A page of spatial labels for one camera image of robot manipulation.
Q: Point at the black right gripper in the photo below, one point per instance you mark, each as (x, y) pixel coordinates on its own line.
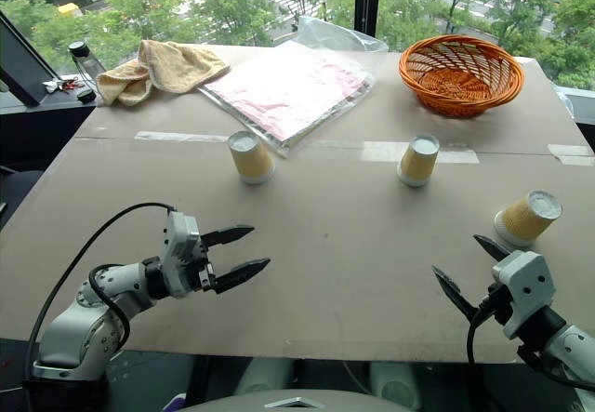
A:
(495, 305)

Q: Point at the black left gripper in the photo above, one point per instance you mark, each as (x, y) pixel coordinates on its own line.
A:
(205, 268)

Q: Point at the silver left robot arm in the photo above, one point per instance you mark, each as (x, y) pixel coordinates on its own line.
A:
(70, 328)

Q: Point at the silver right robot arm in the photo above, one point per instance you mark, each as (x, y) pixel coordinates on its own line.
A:
(572, 342)

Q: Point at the yellow ribbed paper cup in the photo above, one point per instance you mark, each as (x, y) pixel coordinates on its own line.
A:
(251, 158)
(525, 219)
(418, 161)

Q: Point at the pale rounded shape under table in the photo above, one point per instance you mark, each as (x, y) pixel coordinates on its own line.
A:
(265, 375)
(395, 384)

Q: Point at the clear tape strip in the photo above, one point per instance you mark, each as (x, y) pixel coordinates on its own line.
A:
(574, 155)

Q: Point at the silver robot torso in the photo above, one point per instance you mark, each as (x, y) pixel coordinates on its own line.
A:
(297, 402)

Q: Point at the clear bag with pink sheets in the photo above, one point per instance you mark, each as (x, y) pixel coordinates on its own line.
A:
(288, 96)

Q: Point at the orange woven basket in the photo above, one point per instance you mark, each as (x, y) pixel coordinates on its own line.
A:
(460, 91)

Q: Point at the beige cloth towel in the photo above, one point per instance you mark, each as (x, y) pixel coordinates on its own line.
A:
(176, 68)

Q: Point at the small black round object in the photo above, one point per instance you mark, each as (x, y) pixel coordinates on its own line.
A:
(86, 95)

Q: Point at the crumpled clear plastic bag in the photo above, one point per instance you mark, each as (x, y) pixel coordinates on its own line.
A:
(334, 35)

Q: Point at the bunch of keys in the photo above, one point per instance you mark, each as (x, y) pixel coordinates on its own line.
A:
(60, 85)

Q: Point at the clear bottle with black cap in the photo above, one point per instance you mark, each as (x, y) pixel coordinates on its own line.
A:
(86, 61)

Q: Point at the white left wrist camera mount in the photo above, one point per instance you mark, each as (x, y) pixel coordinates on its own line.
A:
(179, 244)

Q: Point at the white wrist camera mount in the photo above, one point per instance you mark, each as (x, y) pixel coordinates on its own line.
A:
(179, 244)
(527, 286)

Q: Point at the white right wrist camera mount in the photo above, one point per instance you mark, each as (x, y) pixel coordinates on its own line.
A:
(527, 286)

